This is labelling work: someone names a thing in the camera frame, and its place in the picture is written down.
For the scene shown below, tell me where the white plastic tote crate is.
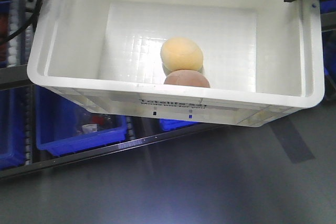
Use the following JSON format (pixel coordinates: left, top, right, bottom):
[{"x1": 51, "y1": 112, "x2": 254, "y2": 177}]
[{"x1": 27, "y1": 0, "x2": 324, "y2": 127}]

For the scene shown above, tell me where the yellow plush burger toy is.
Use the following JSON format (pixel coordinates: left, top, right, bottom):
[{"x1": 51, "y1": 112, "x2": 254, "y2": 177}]
[{"x1": 160, "y1": 37, "x2": 204, "y2": 72}]

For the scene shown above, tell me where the clear bag of parts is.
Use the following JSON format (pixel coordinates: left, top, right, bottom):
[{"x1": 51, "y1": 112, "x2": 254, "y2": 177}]
[{"x1": 75, "y1": 108, "x2": 118, "y2": 135}]

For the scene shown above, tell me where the blue bin lower middle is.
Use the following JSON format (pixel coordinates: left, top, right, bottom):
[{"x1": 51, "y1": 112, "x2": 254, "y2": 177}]
[{"x1": 35, "y1": 86, "x2": 128, "y2": 156}]

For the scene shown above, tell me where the blue bin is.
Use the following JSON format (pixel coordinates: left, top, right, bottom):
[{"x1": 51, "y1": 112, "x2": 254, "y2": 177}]
[
  {"x1": 159, "y1": 119, "x2": 199, "y2": 132},
  {"x1": 35, "y1": 86, "x2": 128, "y2": 156},
  {"x1": 0, "y1": 0, "x2": 27, "y2": 171}
]

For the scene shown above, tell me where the blue bin lower left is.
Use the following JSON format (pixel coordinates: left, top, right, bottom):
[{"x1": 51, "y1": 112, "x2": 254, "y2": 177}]
[{"x1": 0, "y1": 0, "x2": 27, "y2": 171}]

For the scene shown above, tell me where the blue bin lower right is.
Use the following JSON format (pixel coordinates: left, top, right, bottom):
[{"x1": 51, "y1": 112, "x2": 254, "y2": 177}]
[{"x1": 159, "y1": 119, "x2": 199, "y2": 132}]

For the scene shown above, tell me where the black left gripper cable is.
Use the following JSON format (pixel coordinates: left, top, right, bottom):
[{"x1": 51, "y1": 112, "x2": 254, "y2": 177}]
[{"x1": 0, "y1": 0, "x2": 47, "y2": 48}]

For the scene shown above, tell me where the steel shelf front rail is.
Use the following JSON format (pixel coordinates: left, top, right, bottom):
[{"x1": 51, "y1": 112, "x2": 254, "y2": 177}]
[{"x1": 1, "y1": 124, "x2": 223, "y2": 180}]

